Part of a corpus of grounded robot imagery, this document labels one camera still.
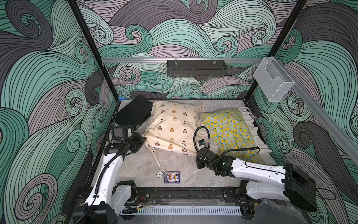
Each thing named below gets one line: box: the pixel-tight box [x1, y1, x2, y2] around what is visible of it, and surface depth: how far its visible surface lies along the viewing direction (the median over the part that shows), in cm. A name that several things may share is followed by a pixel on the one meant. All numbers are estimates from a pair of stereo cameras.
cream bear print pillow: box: [144, 101, 199, 155], surface depth 89 cm
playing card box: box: [164, 171, 181, 184], surface depth 80 cm
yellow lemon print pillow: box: [200, 108, 267, 164], surface depth 92 cm
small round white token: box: [156, 170, 164, 179], surface depth 83 cm
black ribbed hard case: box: [112, 96, 153, 129], surface depth 109 cm
